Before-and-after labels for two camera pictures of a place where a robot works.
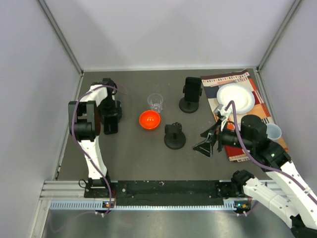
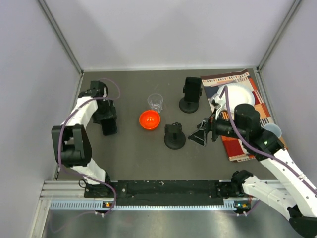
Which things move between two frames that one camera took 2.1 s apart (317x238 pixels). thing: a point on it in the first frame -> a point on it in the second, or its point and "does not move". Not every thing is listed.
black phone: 110,125 does not move
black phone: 192,89 does not move
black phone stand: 174,139 does not move
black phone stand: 188,107 does not move
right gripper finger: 204,148 -> 198,137
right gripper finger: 210,131 -> 202,126
